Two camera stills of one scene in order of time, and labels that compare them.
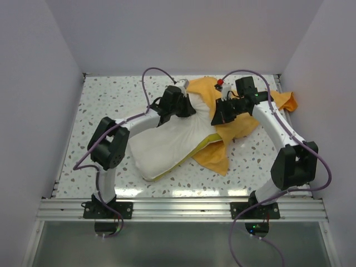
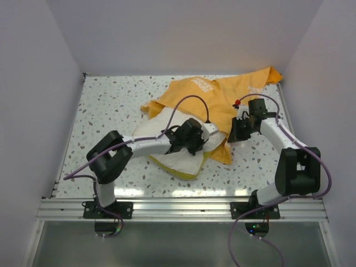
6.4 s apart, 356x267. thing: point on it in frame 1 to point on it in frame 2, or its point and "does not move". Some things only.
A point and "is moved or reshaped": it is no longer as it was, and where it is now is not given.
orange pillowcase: (216, 157) is moved or reshaped
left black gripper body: (182, 108) to (196, 138)
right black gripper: (221, 117) to (235, 136)
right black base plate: (261, 211) does not move
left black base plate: (97, 210) does not move
